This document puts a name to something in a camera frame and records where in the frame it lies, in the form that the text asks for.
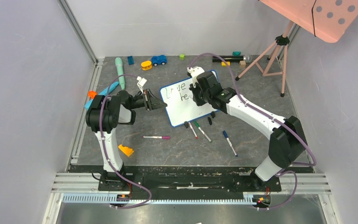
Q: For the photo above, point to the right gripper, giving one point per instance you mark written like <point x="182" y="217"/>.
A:
<point x="196" y="94"/>

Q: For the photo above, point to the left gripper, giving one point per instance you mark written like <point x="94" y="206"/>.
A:
<point x="151" y="101"/>

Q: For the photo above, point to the blue framed whiteboard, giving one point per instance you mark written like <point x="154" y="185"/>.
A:
<point x="180" y="105"/>

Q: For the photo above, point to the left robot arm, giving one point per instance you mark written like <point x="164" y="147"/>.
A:
<point x="103" y="116"/>

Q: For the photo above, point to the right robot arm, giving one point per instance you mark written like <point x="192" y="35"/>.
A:
<point x="286" y="137"/>

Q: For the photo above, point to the pink whiteboard marker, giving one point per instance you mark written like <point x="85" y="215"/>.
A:
<point x="156" y="137"/>

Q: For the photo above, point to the green whiteboard marker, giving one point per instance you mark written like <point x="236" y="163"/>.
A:
<point x="202" y="131"/>

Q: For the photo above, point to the blue whiteboard marker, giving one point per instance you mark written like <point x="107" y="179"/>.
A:
<point x="229" y="142"/>

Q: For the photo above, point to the red whiteboard marker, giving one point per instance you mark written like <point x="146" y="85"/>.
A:
<point x="192" y="129"/>

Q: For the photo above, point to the yellow oval toy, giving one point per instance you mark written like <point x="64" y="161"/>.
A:
<point x="146" y="65"/>

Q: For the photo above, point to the blue toy car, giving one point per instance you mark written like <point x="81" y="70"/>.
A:
<point x="158" y="60"/>

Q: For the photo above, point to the tan wooden cube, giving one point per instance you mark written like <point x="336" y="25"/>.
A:
<point x="242" y="64"/>

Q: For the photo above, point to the teal block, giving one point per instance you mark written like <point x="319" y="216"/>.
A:
<point x="236" y="53"/>

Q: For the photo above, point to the dark blue block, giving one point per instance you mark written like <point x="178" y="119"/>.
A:
<point x="130" y="60"/>

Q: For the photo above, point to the black cylinder flashlight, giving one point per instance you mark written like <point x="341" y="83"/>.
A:
<point x="246" y="58"/>

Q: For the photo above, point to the light blue toy tube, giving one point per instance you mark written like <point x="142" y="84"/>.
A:
<point x="105" y="92"/>

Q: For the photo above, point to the mint green toy tube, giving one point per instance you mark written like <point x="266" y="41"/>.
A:
<point x="120" y="72"/>

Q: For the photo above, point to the yellow wedge block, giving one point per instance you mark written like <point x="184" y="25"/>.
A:
<point x="126" y="150"/>

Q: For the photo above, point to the orange toy piece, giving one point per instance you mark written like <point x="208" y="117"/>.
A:
<point x="92" y="94"/>

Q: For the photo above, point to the pink tripod stand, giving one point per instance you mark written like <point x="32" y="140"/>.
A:
<point x="280" y="43"/>

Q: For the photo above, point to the pink perforated panel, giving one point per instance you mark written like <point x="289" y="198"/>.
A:
<point x="325" y="19"/>

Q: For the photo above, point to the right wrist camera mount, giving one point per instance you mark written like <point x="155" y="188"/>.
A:
<point x="194" y="72"/>

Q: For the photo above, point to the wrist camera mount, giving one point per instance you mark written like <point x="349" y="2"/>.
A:
<point x="141" y="82"/>
<point x="194" y="72"/>

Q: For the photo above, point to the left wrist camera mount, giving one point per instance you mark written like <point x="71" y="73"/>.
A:
<point x="141" y="82"/>

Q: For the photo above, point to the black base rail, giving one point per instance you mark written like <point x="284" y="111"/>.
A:
<point x="187" y="183"/>

